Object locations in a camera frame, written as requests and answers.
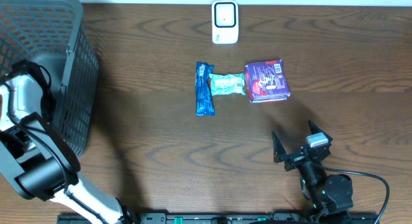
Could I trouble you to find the blue snack bar wrapper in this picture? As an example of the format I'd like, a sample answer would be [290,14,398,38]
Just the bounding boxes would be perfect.
[195,62,215,117]

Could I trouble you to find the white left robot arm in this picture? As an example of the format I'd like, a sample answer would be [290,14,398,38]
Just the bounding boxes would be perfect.
[1,60,140,223]

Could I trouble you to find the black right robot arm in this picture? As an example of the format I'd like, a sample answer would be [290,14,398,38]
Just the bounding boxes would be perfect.
[272,120,353,222]

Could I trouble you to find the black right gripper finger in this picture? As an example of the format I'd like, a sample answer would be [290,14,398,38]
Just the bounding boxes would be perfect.
[272,131,286,163]
[308,120,333,142]

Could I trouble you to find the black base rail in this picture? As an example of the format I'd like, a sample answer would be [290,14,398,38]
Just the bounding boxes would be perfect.
[56,212,377,224]

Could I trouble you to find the mint green snack packet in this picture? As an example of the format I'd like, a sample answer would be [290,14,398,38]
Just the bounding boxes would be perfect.
[209,73,246,96]

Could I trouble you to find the white barcode scanner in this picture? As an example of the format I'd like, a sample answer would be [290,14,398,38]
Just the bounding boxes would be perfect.
[211,0,239,44]

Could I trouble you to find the purple snack package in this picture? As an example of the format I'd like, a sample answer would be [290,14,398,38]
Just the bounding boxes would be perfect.
[244,59,292,103]

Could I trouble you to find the grey plastic mesh basket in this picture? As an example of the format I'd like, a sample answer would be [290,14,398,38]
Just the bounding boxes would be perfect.
[1,0,98,156]

